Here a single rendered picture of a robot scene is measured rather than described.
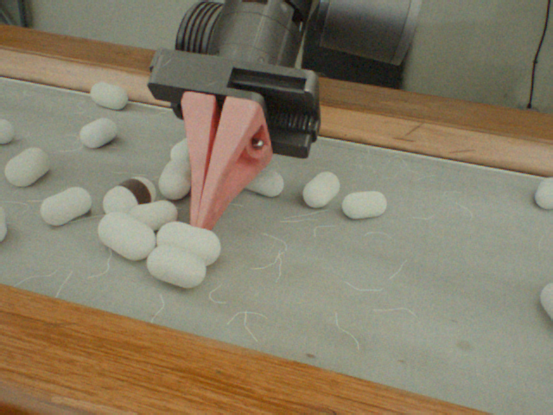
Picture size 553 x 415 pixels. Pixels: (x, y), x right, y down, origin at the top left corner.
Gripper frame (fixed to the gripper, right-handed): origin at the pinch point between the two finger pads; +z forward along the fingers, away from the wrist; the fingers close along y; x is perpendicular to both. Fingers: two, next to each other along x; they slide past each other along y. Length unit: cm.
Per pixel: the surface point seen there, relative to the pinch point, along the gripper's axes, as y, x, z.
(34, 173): -12.5, 1.4, -1.2
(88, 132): -12.7, 5.6, -6.6
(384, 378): 11.7, -3.8, 6.5
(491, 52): 42, 162, -140
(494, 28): 41, 156, -146
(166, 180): -3.9, 2.1, -2.8
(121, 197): -5.1, -0.5, -0.2
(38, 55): -27.0, 14.5, -17.7
